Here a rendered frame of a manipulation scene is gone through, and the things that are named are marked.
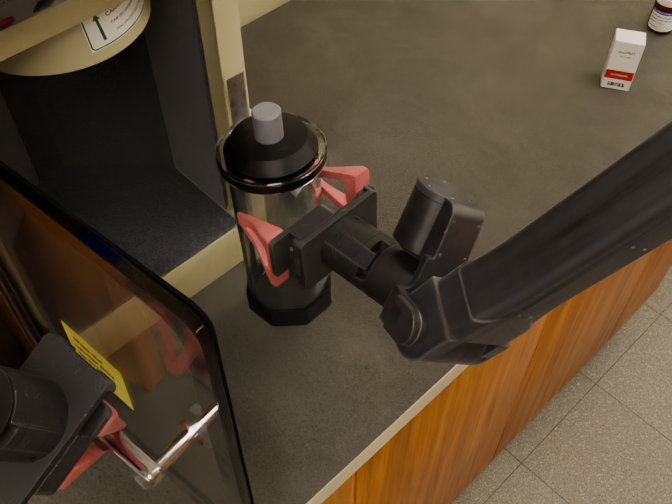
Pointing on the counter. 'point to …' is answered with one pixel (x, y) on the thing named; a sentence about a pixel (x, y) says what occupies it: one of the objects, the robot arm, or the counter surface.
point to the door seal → (167, 290)
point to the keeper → (237, 97)
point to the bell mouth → (82, 42)
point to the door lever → (122, 448)
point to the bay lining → (121, 108)
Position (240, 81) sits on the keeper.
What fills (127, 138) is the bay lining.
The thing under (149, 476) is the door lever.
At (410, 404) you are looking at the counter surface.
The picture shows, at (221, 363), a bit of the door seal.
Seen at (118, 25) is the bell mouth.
